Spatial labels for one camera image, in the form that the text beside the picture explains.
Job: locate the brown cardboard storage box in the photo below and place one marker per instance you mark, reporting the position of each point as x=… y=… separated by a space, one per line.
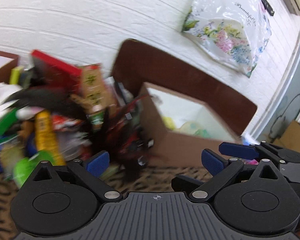
x=180 y=126

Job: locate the white cloth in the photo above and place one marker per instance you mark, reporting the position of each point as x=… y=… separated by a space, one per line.
x=6 y=91

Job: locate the red flat box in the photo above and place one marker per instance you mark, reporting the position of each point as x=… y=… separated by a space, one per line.
x=56 y=73

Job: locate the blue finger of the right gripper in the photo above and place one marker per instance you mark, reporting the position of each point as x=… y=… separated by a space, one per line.
x=182 y=183
x=237 y=150

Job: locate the floral plastic bag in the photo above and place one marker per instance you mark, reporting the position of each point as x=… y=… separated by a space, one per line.
x=232 y=32

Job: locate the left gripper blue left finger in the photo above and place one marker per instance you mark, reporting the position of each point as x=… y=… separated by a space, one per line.
x=89 y=171

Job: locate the cardboard box on floor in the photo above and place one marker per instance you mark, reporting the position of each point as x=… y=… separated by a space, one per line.
x=290 y=138

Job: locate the dark brown wooden headboard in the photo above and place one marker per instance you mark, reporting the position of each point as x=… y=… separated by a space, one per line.
x=137 y=62

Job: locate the brown snack packet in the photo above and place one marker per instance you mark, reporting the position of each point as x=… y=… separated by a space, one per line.
x=94 y=93

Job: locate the green flat box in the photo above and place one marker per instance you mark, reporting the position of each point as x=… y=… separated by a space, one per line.
x=9 y=124

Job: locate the yellow tube package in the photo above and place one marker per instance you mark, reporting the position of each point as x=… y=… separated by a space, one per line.
x=46 y=138

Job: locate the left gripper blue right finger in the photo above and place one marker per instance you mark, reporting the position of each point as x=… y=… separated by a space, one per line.
x=223 y=173

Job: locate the black red feather duster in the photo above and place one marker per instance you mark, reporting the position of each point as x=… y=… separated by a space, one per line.
x=118 y=133

